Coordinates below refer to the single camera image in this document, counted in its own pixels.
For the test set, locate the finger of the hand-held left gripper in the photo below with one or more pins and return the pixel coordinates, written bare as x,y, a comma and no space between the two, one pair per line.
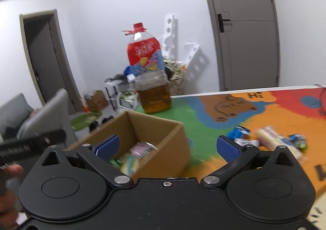
49,139

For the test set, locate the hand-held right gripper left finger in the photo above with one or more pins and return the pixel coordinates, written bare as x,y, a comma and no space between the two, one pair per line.
108,146

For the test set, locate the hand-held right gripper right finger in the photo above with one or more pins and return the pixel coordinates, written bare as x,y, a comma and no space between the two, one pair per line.
229,151

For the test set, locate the small green snack packet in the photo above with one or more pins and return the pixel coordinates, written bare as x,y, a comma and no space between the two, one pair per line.
116,163

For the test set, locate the blue snack packet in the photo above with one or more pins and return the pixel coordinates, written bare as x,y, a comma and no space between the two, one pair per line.
238,132

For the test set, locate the white snack packet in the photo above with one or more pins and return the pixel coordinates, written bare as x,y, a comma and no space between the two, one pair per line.
248,141

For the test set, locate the teal cracker packet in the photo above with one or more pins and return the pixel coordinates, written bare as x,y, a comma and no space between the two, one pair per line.
130,165

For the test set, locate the purple snack packet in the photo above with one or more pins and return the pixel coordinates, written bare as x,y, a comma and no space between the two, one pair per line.
142,149

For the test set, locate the long white bread packet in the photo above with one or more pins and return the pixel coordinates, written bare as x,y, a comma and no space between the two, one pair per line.
277,140

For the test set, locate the cardboard box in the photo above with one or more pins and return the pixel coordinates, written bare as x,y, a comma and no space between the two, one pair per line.
163,153

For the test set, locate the blue-green candy packet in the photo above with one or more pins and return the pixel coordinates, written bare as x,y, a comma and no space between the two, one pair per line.
298,140

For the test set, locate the person's left hand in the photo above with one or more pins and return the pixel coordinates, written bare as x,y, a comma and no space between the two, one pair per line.
9,207

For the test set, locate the grey chair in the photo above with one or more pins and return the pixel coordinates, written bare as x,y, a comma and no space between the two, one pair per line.
48,118

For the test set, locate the grey sofa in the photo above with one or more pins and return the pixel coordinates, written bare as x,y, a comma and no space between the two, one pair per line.
12,115

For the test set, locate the colourful cartoon table mat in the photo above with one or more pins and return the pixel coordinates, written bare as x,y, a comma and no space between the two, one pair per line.
211,107

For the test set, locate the small brown floor box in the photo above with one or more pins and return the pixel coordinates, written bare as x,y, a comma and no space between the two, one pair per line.
95,101

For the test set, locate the black shoe rack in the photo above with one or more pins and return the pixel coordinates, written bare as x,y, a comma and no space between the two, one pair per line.
114,87

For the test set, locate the blue plastic bag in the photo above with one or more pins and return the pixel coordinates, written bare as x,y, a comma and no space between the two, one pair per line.
129,71

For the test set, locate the dark doorway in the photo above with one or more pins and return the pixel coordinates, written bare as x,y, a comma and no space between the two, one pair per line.
45,59

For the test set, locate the large oil bottle red label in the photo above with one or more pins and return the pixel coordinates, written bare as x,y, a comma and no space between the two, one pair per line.
150,62

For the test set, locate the panda print bag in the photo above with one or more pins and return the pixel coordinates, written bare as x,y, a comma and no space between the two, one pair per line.
175,69

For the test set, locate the short white perforated rack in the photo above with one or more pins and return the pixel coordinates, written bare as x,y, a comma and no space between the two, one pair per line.
191,54

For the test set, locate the grey door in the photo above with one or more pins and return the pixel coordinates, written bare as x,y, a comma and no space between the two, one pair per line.
242,26

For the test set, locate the tall white perforated rack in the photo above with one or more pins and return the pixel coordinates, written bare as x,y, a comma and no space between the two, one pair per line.
168,34

